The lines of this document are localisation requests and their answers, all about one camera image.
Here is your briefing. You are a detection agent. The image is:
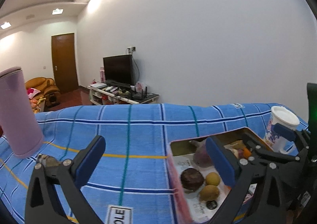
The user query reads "orange tangerine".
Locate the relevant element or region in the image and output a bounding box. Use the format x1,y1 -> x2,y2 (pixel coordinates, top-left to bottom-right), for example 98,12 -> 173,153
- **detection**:
243,147 -> 252,159

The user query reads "yellow brown longan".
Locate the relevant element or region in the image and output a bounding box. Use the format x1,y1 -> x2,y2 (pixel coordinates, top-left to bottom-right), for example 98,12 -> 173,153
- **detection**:
205,172 -> 221,186

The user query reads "purple round turnip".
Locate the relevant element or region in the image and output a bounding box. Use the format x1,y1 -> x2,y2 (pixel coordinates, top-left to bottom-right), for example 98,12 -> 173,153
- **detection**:
190,140 -> 213,168

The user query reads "dark mangosteen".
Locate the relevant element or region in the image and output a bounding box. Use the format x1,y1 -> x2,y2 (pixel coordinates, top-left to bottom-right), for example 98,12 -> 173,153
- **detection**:
180,168 -> 205,192

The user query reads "white floral mug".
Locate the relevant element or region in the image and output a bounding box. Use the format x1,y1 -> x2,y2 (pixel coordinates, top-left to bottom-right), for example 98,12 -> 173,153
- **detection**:
263,106 -> 300,155

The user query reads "pink metal tin box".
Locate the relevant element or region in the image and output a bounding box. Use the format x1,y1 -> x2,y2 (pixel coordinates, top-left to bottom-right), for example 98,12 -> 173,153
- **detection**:
167,127 -> 276,224

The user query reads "purple electric kettle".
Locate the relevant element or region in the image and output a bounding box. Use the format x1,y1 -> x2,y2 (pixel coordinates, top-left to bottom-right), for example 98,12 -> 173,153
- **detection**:
1,67 -> 44,159

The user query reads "blue plaid tablecloth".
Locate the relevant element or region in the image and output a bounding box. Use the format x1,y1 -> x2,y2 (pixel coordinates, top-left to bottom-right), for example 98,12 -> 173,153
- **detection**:
0,102 -> 310,224

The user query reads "wooden coffee table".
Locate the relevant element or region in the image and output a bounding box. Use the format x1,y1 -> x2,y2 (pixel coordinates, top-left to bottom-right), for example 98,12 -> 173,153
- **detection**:
30,97 -> 46,113

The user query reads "pink floral cushion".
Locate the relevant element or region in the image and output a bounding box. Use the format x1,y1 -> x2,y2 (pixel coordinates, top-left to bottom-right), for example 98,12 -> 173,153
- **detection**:
27,88 -> 41,100

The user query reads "orange leather sofa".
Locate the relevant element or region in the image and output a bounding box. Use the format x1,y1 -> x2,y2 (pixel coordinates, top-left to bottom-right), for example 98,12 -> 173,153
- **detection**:
25,77 -> 61,107

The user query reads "white tv stand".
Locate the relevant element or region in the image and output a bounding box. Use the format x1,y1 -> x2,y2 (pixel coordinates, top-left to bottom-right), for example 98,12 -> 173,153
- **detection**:
87,82 -> 159,105

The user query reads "black wifi router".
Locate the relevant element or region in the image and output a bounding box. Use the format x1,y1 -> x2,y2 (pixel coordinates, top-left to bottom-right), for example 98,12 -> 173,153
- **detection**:
132,87 -> 150,101

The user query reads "pink box beside television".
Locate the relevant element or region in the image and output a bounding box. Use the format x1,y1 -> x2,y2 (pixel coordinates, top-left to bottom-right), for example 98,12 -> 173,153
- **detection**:
99,67 -> 105,83

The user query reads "black television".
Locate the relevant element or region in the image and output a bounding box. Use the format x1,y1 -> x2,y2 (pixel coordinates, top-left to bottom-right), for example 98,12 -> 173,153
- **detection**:
103,54 -> 134,85

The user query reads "brown wooden door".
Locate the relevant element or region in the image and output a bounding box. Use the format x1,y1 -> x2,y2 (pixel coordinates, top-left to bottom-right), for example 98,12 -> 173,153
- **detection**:
51,33 -> 78,94

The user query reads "ceiling light panel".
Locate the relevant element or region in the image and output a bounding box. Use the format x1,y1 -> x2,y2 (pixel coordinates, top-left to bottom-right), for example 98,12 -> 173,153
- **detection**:
52,8 -> 63,15
0,22 -> 11,30

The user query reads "wall power socket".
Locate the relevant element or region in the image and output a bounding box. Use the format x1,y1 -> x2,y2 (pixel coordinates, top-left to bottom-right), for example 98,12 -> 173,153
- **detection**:
126,46 -> 136,54

